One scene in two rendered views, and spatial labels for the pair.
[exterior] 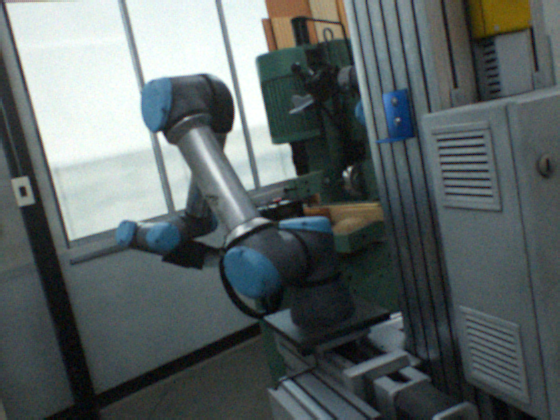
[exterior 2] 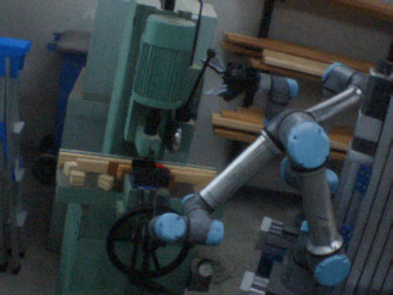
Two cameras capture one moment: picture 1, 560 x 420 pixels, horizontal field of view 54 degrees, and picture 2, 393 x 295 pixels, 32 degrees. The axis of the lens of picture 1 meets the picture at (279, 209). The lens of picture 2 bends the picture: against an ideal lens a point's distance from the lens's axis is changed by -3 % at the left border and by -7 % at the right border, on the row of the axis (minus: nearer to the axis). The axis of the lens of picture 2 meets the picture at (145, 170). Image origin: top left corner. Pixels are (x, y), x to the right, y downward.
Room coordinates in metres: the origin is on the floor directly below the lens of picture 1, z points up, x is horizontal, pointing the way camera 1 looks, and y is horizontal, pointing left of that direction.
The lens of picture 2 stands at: (0.65, 1.95, 1.92)
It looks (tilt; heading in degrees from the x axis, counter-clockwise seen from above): 22 degrees down; 302
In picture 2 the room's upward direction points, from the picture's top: 11 degrees clockwise
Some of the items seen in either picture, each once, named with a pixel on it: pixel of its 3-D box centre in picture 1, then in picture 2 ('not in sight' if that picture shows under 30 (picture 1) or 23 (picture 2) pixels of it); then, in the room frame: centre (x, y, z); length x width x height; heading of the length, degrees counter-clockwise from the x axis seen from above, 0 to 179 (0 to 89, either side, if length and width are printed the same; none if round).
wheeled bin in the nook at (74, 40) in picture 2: not in sight; (87, 108); (3.39, -1.53, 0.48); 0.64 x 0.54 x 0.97; 38
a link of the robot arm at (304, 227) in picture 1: (307, 245); (316, 241); (1.22, -0.04, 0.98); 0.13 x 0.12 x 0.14; 132
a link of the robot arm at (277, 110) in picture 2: not in sight; (277, 115); (1.58, -0.33, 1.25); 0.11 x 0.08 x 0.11; 161
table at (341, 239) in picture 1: (291, 238); (139, 196); (1.90, -0.02, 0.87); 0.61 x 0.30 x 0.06; 44
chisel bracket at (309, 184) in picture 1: (309, 186); (147, 143); (1.98, -0.12, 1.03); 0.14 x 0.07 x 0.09; 134
